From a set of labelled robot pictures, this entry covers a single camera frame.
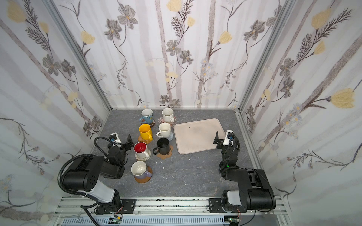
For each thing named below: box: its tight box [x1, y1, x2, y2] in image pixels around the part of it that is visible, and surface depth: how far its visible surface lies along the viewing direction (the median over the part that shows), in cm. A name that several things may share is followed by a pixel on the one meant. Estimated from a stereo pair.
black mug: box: [152, 137, 171, 156], surface depth 94 cm
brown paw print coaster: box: [156, 144, 174, 160], surface depth 95 cm
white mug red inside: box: [133, 141, 150, 160], surface depth 90 cm
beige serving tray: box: [173, 118, 226, 155], surface depth 107 cm
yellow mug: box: [138, 123, 154, 142], surface depth 98 cm
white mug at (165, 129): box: [156, 122, 171, 138], surface depth 98 cm
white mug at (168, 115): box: [162, 107, 175, 123], surface depth 109 cm
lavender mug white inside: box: [130, 160, 153, 179], surface depth 82 cm
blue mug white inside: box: [139, 108, 154, 124], surface depth 106 cm
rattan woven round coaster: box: [137, 135, 152, 145], surface depth 103 cm
